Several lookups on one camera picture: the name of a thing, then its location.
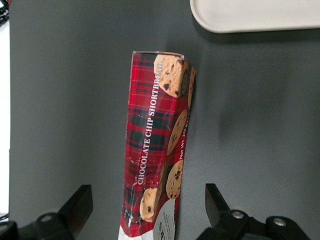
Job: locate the white rectangular tray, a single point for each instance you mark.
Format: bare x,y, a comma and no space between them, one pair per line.
250,15

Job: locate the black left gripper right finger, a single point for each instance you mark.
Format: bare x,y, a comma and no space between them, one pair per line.
222,217

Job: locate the red tartan cookie box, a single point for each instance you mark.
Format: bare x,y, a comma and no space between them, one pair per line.
150,140

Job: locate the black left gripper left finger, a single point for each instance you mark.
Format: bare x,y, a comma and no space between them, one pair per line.
72,215

